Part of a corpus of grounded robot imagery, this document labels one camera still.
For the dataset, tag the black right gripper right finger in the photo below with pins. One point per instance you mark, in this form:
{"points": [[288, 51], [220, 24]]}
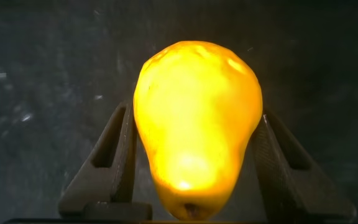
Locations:
{"points": [[291, 180]]}

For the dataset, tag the yellow toy pear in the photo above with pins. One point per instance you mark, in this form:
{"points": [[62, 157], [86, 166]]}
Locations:
{"points": [[197, 118]]}

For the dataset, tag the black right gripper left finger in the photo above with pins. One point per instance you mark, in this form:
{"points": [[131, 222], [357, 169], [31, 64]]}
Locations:
{"points": [[110, 174]]}

